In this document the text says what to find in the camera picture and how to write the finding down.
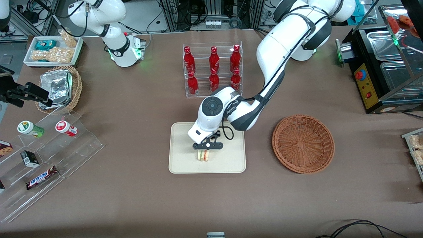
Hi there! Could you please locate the small black carton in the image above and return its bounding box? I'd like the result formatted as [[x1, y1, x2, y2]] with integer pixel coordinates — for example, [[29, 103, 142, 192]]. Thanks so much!
[[20, 150, 40, 167]]

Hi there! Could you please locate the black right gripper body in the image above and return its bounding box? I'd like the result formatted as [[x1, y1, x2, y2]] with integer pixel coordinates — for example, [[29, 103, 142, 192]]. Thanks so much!
[[0, 66, 16, 97]]

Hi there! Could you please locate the black floor cable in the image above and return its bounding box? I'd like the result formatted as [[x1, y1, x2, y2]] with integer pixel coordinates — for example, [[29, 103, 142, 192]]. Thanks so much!
[[314, 219, 408, 238]]

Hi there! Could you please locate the black food warmer cabinet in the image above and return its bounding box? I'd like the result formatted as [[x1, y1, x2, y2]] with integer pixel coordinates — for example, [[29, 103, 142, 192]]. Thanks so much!
[[335, 4, 423, 115]]

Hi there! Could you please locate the steel pan in warmer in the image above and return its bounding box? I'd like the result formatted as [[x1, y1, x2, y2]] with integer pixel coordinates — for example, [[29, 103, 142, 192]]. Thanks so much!
[[366, 30, 407, 61], [380, 61, 423, 95]]

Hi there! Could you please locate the teal snack packet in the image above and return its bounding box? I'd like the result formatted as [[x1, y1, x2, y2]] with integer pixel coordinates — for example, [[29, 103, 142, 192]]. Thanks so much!
[[35, 40, 57, 51]]

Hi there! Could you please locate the white rectangular snack tray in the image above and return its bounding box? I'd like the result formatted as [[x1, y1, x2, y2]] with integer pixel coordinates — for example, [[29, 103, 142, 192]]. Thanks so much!
[[23, 36, 84, 68]]

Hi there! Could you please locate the red cola bottle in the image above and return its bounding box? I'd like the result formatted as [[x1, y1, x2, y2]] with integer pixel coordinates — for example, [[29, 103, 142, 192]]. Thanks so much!
[[230, 68, 241, 91], [184, 46, 195, 74], [230, 45, 241, 70], [209, 46, 220, 70], [209, 68, 219, 93], [187, 71, 199, 96]]

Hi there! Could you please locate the red lid cup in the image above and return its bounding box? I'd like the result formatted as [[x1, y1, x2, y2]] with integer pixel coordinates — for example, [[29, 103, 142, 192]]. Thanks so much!
[[55, 120, 78, 137]]

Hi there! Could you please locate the clear acrylic stepped shelf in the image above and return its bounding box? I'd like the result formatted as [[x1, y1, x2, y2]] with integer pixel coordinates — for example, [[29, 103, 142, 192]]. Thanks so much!
[[0, 106, 105, 223]]

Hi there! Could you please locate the beige rectangular tray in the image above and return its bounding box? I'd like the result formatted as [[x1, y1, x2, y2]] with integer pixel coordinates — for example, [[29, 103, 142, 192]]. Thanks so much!
[[169, 121, 247, 174]]

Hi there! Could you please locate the Snickers chocolate bar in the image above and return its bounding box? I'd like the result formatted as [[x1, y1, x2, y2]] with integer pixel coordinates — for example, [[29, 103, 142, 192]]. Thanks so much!
[[26, 166, 59, 190]]

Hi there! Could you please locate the large clear peanut bag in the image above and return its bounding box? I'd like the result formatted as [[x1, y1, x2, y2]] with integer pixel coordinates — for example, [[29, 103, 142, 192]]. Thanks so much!
[[31, 47, 74, 64]]

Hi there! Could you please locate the small clear peanut bag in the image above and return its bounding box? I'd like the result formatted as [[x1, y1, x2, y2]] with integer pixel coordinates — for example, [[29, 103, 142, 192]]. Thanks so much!
[[59, 29, 78, 48]]

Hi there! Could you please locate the small tan wicker basket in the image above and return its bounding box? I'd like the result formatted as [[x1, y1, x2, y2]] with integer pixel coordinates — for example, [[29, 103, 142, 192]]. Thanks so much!
[[39, 65, 83, 115]]

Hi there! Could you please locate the chocolate cookie box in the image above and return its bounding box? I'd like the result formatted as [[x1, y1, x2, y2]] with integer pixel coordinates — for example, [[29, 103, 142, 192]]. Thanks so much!
[[0, 140, 14, 158]]

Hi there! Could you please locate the green lid cup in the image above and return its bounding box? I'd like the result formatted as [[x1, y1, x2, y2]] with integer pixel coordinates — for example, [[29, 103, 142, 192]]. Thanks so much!
[[17, 121, 45, 138]]

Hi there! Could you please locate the large brown wicker basket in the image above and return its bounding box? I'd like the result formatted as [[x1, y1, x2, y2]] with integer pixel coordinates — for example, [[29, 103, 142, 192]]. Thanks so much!
[[272, 114, 335, 174]]

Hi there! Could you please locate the clear acrylic bottle rack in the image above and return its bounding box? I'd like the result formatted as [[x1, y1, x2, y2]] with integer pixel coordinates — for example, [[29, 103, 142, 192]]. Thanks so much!
[[183, 42, 243, 98]]

